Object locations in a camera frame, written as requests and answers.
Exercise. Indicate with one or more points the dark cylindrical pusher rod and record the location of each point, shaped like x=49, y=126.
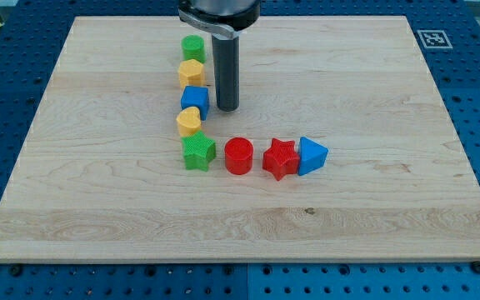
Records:
x=225, y=53

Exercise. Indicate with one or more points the yellow hexagon block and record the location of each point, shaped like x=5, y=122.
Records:
x=191, y=73

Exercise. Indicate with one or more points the green cylinder block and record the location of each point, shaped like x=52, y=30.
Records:
x=193, y=47

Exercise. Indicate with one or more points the blue cube block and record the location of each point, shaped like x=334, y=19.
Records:
x=198, y=97

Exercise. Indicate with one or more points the yellow heart block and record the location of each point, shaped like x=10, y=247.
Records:
x=189, y=121

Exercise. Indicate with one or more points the red cylinder block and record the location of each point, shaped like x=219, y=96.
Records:
x=238, y=155

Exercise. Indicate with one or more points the green star block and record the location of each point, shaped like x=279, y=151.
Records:
x=198, y=151

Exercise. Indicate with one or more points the red star block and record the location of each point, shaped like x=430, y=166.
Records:
x=281, y=159

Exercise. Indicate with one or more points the blue triangle block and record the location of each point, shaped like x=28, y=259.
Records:
x=312, y=156

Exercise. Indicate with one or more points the wooden board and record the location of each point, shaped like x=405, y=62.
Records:
x=341, y=151

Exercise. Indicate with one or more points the white fiducial marker tag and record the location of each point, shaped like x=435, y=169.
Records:
x=434, y=39

